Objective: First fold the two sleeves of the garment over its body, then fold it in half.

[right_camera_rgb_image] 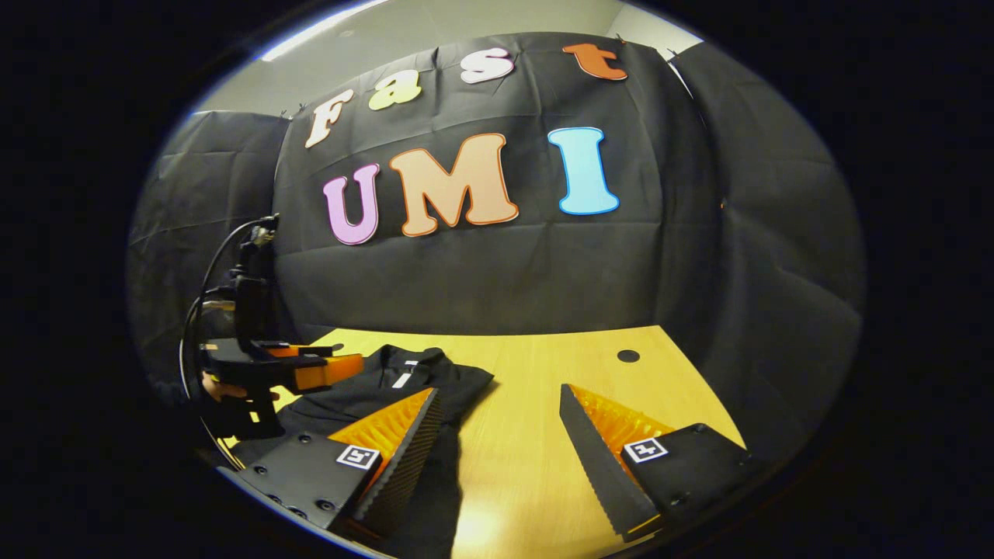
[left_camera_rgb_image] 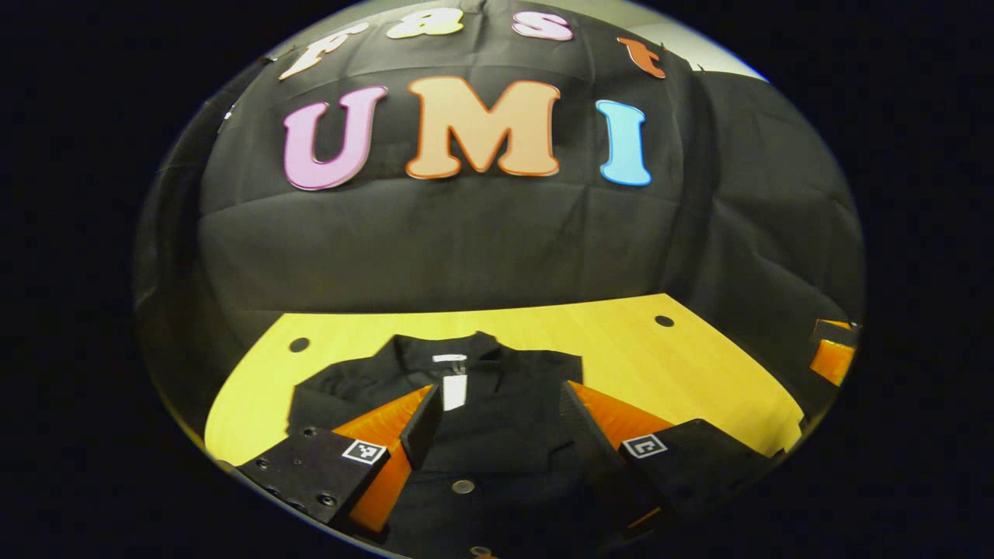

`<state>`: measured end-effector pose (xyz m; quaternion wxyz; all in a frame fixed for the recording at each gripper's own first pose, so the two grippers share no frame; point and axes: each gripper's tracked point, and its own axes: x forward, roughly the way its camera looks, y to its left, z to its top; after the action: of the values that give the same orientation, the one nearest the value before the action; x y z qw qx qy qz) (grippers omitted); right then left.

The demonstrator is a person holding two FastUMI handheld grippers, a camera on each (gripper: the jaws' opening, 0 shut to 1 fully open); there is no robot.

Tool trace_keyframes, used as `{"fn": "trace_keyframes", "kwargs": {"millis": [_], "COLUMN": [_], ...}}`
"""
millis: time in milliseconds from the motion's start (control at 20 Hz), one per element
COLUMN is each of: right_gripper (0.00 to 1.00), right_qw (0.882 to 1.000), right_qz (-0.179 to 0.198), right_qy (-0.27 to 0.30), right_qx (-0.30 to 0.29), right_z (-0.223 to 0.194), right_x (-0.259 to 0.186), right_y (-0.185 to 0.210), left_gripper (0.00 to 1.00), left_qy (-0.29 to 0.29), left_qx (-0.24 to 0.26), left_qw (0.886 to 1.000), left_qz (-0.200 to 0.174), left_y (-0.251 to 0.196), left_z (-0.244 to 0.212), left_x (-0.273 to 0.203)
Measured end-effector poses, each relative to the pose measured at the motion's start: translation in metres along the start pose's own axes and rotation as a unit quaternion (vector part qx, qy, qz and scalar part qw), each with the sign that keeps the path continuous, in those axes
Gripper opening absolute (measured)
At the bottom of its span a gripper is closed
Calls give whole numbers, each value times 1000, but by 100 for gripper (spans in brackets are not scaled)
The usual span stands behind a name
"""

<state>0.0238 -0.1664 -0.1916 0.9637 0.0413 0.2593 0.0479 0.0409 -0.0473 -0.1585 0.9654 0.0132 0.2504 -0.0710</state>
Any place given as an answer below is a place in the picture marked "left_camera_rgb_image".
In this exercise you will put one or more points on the black button shirt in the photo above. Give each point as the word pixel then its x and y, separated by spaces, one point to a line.
pixel 497 435

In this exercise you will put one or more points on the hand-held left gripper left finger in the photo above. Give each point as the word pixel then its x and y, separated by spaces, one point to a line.
pixel 423 423

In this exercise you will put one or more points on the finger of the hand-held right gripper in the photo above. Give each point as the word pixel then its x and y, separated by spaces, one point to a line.
pixel 832 361

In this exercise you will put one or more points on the black backdrop cloth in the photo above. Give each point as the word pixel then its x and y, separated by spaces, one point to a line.
pixel 466 248

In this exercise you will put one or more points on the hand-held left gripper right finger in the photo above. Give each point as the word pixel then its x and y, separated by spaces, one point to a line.
pixel 578 419

